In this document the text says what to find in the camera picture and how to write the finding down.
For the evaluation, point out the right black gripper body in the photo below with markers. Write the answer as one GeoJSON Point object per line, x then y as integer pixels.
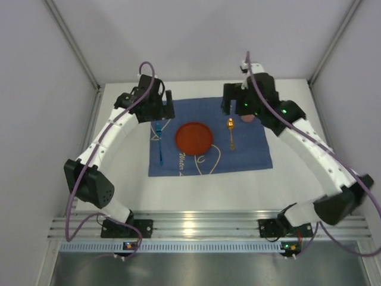
{"type": "Point", "coordinates": [228, 99]}

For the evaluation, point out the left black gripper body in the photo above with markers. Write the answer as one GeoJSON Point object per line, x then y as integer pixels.
{"type": "Point", "coordinates": [166, 110]}

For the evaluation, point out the pink plastic cup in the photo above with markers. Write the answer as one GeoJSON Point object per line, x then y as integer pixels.
{"type": "Point", "coordinates": [248, 118]}

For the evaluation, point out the blue handled utensil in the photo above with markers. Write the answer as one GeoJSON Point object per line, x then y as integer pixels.
{"type": "Point", "coordinates": [158, 130]}

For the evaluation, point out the gold spoon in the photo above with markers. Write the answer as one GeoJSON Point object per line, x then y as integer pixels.
{"type": "Point", "coordinates": [230, 126]}

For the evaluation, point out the red plate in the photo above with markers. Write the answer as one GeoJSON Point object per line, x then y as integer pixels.
{"type": "Point", "coordinates": [193, 138]}

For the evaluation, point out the blue cloth placemat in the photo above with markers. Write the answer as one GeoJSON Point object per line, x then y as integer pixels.
{"type": "Point", "coordinates": [251, 147]}

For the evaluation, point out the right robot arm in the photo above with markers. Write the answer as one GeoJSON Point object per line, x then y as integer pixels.
{"type": "Point", "coordinates": [342, 193]}

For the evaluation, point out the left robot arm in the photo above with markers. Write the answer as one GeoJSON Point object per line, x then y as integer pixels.
{"type": "Point", "coordinates": [86, 176]}

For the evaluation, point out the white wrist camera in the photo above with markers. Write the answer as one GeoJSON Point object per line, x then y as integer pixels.
{"type": "Point", "coordinates": [247, 69]}

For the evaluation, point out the left frame post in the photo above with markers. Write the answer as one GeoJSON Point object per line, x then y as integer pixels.
{"type": "Point", "coordinates": [67, 34]}

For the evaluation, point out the frame post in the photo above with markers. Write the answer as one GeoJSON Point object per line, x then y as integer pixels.
{"type": "Point", "coordinates": [335, 39]}
{"type": "Point", "coordinates": [67, 34]}

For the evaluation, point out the right frame post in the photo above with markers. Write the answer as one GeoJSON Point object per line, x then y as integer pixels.
{"type": "Point", "coordinates": [335, 39]}

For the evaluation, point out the perforated cable duct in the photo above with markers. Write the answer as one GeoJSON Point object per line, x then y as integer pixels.
{"type": "Point", "coordinates": [149, 246]}

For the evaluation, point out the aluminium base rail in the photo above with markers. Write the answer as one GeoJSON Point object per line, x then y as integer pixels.
{"type": "Point", "coordinates": [205, 226]}

